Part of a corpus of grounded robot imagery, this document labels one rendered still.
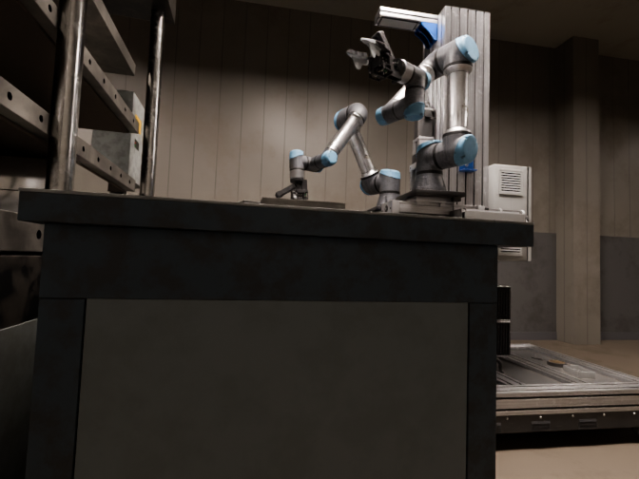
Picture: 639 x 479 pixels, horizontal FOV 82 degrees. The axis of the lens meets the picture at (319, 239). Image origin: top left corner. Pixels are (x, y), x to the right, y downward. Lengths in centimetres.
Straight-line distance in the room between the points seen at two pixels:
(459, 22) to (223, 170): 219
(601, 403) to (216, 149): 313
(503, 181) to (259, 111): 234
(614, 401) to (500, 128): 298
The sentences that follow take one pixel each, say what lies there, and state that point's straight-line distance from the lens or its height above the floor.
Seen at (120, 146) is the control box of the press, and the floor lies 121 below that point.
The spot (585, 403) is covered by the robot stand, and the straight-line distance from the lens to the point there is 200.
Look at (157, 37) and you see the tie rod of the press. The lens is 197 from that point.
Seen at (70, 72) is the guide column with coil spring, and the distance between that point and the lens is 110.
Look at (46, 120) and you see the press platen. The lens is 106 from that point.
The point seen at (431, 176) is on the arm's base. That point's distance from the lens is 168.
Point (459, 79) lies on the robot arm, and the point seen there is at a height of 149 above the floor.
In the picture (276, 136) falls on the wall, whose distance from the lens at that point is 356.
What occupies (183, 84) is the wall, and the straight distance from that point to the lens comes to 377.
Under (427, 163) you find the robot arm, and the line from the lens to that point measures 170.
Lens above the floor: 73
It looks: 3 degrees up
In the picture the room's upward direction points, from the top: 2 degrees clockwise
